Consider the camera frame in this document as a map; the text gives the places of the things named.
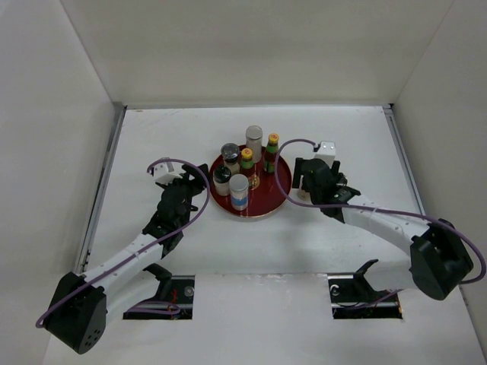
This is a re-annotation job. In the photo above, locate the black cap spice grinder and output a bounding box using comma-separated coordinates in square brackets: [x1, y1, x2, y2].
[213, 164, 231, 196]

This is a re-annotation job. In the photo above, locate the green label sauce bottle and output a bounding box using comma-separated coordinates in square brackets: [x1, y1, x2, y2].
[263, 133, 279, 173]

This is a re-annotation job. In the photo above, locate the blue label silver cap jar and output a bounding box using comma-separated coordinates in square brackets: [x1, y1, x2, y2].
[229, 174, 249, 211]

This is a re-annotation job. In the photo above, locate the grey dome cap shaker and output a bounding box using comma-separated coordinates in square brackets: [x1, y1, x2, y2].
[221, 143, 240, 176]

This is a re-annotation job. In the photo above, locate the yellow cap sauce bottle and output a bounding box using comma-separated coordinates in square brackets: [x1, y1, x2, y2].
[240, 148, 256, 190]

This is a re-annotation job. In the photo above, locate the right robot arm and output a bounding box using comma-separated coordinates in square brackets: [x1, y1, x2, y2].
[292, 157, 473, 301]

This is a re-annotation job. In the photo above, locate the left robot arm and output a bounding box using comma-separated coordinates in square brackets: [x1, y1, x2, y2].
[36, 162, 211, 354]

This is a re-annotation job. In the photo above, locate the black cap jar right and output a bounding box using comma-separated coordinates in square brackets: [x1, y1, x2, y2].
[297, 189, 310, 202]

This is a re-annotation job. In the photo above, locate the round red tray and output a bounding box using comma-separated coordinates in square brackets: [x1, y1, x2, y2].
[209, 145, 291, 218]

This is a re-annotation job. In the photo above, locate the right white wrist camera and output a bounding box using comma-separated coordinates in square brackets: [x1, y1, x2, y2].
[314, 141, 336, 167]

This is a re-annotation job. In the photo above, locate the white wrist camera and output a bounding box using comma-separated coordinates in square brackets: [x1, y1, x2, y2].
[148, 162, 181, 185]
[314, 141, 336, 167]

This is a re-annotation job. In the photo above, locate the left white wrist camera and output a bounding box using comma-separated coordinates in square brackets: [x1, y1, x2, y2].
[148, 162, 181, 185]

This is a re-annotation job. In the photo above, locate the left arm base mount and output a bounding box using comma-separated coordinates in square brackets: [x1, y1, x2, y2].
[123, 264, 196, 320]

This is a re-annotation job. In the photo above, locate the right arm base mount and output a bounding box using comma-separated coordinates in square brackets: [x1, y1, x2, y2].
[327, 259, 403, 319]

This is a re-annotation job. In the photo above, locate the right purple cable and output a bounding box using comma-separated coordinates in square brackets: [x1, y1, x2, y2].
[274, 138, 487, 284]

